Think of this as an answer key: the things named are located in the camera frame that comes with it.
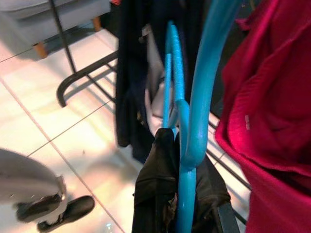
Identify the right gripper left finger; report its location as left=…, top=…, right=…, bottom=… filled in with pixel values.
left=132, top=127, right=179, bottom=233

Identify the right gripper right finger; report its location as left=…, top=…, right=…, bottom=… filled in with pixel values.
left=194, top=155, right=240, bottom=233

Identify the blue plastic hanger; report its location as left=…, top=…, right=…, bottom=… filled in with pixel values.
left=162, top=0, right=241, bottom=233

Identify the navy polo shirt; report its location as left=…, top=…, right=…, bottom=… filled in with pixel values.
left=115, top=0, right=202, bottom=163

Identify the red shirt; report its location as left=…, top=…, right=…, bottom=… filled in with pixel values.
left=215, top=0, right=311, bottom=233

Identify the person in grey trousers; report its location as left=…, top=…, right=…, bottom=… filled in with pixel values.
left=0, top=148, right=95, bottom=231

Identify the black metal clothes rack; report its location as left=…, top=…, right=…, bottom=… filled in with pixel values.
left=48, top=0, right=253, bottom=226

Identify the grey ottoman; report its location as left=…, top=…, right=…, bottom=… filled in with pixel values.
left=0, top=0, right=112, bottom=60

